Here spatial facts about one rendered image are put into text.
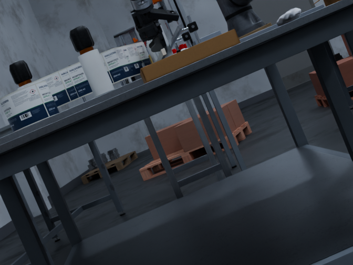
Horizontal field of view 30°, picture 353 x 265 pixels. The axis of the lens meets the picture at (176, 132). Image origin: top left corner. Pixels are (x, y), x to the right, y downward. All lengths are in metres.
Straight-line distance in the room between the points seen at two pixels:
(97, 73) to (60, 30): 9.62
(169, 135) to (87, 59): 4.88
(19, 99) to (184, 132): 4.54
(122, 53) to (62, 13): 9.33
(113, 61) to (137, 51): 0.23
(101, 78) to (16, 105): 0.36
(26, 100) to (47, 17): 9.80
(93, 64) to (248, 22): 0.64
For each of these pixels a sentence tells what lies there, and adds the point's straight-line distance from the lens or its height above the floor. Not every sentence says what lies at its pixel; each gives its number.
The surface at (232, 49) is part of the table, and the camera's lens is 1.66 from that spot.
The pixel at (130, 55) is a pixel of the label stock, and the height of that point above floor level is 1.01.
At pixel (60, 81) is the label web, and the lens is 2.95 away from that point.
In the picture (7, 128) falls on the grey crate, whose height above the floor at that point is 1.00.
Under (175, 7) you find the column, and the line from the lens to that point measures 2.87.
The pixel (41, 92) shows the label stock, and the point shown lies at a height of 0.98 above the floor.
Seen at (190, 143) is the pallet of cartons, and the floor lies 0.20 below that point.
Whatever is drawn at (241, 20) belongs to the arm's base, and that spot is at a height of 0.93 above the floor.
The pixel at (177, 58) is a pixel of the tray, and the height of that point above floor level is 0.86.
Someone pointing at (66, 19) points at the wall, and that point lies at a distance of 12.29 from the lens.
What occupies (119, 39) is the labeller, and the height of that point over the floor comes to 1.12.
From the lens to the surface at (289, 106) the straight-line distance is 3.74.
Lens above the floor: 0.78
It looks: 3 degrees down
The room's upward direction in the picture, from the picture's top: 23 degrees counter-clockwise
